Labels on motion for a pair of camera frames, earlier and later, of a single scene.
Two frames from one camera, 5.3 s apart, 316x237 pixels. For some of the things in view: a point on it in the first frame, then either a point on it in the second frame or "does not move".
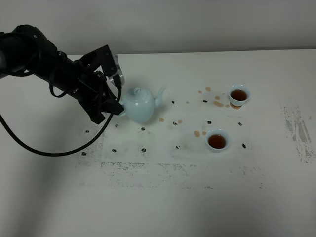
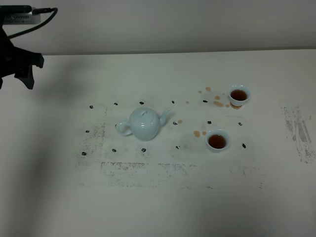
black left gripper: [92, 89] -> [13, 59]
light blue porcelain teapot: [139, 104] -> [144, 123]
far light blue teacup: [238, 95] does not move
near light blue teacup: [217, 140] does not move
